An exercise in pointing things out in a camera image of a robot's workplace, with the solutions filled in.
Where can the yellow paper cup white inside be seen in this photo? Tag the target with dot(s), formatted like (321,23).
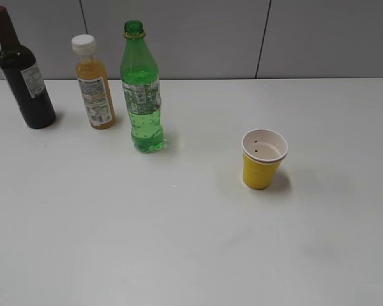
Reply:
(263,152)

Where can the dark red wine bottle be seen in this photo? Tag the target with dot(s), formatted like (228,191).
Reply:
(23,76)

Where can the green sprite plastic bottle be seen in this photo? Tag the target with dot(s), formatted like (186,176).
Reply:
(141,88)

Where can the orange juice bottle white cap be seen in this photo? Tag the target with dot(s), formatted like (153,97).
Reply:
(93,82)

